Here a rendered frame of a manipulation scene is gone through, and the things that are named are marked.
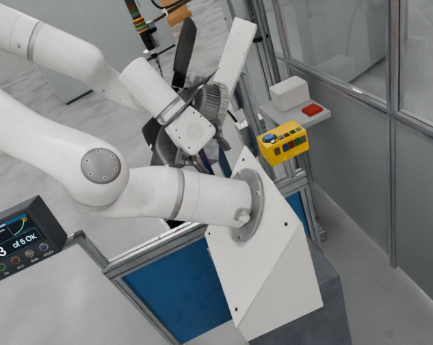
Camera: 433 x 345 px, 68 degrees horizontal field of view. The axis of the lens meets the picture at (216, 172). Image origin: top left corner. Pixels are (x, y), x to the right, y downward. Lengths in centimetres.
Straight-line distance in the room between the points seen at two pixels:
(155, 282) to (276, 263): 88
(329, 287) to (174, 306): 89
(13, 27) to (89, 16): 602
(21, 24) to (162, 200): 47
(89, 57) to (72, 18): 598
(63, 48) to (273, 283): 68
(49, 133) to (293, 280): 59
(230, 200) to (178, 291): 90
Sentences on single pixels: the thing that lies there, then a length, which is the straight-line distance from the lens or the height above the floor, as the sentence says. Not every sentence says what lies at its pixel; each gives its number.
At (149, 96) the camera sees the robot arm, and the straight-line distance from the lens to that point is 81.
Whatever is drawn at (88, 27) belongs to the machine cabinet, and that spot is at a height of 103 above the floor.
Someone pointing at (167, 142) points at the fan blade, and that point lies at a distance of 142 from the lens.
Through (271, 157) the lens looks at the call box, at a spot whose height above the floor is 103.
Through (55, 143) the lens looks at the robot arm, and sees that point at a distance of 67.
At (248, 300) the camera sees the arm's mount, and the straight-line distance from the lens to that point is 79.
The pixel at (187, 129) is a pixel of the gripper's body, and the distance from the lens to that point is 82.
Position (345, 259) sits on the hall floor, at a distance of 211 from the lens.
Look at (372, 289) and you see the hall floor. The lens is 201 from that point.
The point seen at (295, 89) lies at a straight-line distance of 176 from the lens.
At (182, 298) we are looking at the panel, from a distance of 164.
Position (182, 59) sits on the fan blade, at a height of 132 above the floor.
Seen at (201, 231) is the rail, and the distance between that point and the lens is 133.
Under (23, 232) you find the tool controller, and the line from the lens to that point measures 123.
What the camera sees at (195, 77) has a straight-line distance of 177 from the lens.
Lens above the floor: 174
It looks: 36 degrees down
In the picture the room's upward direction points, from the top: 23 degrees counter-clockwise
